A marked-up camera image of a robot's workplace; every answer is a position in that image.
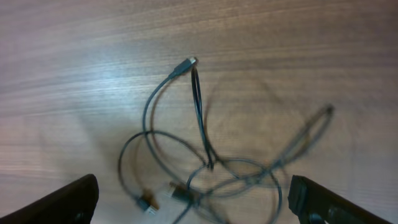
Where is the black USB cable short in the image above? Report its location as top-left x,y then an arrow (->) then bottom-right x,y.
167,104 -> 335,224

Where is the black USB cable long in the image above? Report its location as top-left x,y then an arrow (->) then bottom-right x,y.
117,57 -> 218,217

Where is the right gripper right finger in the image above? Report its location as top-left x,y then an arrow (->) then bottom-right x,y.
288,175 -> 389,224

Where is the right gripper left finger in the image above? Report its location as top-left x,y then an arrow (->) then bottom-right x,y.
1,174 -> 99,224

